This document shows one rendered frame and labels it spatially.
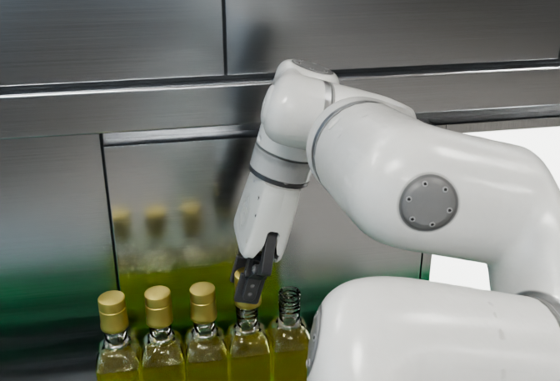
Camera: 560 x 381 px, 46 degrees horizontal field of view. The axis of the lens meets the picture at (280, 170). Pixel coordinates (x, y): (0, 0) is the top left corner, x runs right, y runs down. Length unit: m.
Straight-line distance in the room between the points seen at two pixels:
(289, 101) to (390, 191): 0.26
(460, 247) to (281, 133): 0.27
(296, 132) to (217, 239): 0.36
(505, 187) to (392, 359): 0.15
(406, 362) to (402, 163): 0.12
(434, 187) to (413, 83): 0.56
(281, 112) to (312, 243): 0.39
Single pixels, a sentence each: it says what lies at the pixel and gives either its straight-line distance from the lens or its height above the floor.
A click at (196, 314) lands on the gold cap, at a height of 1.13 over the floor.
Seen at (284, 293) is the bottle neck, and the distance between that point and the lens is 0.90.
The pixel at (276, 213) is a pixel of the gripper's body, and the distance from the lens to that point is 0.75.
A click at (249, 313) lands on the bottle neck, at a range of 0.88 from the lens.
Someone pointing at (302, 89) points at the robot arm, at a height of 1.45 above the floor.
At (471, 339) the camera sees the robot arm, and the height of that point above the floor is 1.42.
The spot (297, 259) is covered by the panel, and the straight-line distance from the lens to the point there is 1.01.
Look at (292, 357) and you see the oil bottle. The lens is 0.92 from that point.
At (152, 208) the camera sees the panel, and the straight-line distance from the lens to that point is 0.94.
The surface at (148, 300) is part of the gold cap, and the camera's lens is 0.86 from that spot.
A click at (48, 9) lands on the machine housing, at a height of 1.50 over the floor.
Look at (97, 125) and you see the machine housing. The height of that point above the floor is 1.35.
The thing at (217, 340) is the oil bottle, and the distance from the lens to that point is 0.90.
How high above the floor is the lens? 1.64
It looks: 24 degrees down
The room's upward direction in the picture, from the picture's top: straight up
